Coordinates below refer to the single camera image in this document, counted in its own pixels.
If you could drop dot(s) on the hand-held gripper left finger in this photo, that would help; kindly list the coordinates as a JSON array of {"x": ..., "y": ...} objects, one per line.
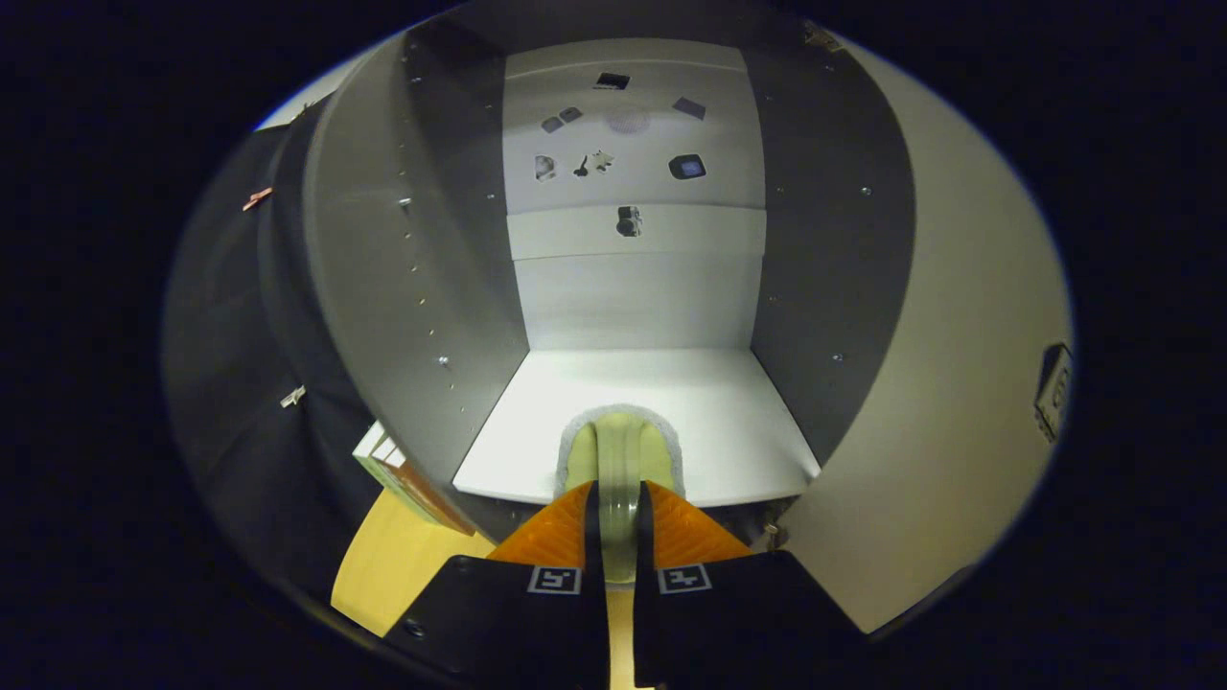
[{"x": 594, "y": 546}]

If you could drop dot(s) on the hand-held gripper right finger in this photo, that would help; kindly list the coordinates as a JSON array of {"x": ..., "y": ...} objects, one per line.
[{"x": 644, "y": 546}]

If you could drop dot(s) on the pale green fuzzy-rimmed item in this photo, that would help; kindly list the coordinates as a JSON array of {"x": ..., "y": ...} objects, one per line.
[{"x": 618, "y": 460}]

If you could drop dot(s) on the beige cabinet door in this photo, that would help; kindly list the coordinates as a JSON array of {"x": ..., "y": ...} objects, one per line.
[{"x": 959, "y": 383}]

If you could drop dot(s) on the white cabinet shelf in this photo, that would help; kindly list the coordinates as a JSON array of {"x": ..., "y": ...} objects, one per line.
[{"x": 671, "y": 422}]

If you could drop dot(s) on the white clip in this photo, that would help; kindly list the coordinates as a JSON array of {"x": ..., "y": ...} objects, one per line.
[{"x": 292, "y": 397}]

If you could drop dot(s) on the dark grey cabinet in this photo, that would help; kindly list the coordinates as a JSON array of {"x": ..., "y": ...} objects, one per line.
[{"x": 431, "y": 240}]

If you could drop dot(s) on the black backdrop cloth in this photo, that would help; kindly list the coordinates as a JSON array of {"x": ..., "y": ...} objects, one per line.
[{"x": 230, "y": 383}]

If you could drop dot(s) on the pink clip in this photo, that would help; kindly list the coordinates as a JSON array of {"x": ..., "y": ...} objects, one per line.
[{"x": 256, "y": 199}]

